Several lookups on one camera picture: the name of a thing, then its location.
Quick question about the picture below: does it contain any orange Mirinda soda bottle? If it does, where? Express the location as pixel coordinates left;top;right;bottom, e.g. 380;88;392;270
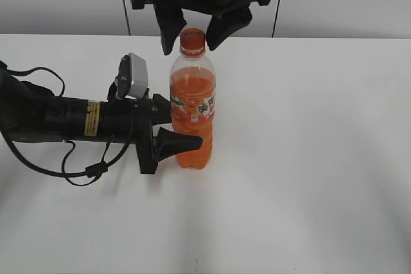
170;48;216;169

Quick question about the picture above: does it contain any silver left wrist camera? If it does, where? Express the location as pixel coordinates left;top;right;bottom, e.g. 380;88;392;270
114;53;148;100

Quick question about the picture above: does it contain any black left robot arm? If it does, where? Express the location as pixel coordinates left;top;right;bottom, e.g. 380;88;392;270
1;69;202;180

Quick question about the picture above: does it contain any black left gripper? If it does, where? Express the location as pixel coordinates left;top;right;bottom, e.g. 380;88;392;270
101;89;203;175

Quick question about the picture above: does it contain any orange bottle cap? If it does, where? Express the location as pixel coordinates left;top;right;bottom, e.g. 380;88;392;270
180;28;206;57

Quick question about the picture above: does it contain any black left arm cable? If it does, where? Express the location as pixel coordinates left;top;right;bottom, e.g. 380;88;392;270
0;60;132;187

